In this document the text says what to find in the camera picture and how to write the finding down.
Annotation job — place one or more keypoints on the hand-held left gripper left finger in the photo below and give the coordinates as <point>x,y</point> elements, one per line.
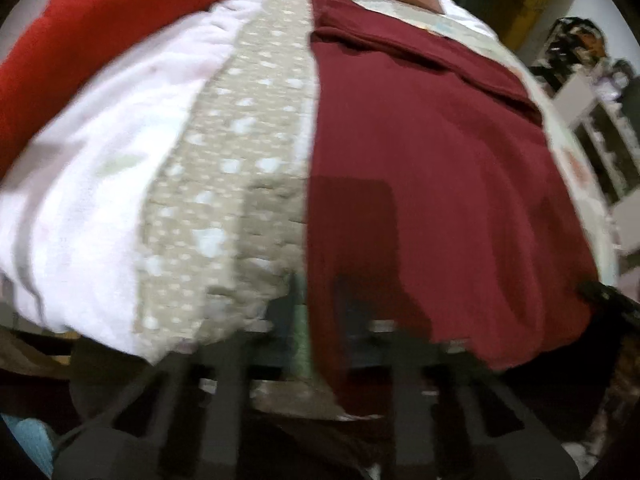
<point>280,316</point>

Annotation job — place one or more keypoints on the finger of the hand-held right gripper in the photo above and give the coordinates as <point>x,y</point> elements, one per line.
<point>610,300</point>

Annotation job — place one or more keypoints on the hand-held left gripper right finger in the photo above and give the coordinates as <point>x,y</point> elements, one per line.
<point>350,310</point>

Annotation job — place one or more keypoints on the maroon garment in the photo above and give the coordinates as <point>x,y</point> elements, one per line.
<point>430,170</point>

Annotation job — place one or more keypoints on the patterned quilted bedspread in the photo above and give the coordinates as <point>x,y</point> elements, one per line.
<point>225,160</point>

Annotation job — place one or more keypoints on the white shelf unit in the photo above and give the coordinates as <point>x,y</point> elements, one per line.
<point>580,95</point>

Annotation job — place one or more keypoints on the white bed sheet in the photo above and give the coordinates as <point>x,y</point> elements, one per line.
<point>100,185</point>

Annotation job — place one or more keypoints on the light blue cloth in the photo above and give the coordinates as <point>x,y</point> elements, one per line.
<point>35,445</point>

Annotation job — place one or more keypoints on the red blanket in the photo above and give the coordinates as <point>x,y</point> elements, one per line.
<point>75,25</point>

